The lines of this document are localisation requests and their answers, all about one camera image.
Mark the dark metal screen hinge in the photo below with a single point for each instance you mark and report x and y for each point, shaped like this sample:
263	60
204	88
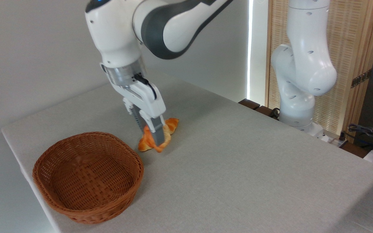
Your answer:
361	78

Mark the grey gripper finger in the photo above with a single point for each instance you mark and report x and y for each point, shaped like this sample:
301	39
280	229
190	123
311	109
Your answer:
157	129
136	113

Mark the brown woven wicker basket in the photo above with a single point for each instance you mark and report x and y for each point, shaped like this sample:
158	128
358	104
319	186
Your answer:
108	168

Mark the long braided bread loaf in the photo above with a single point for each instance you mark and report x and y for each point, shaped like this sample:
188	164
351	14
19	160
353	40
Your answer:
173	123

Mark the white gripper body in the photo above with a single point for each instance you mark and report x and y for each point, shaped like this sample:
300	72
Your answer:
147	100

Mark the grey tablecloth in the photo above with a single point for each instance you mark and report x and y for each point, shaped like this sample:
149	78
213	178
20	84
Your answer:
238	168

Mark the small golden bread roll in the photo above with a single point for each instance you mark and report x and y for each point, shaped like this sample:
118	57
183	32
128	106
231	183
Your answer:
166	136

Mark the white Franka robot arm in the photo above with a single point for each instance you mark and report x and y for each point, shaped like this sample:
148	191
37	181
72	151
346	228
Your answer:
303	64

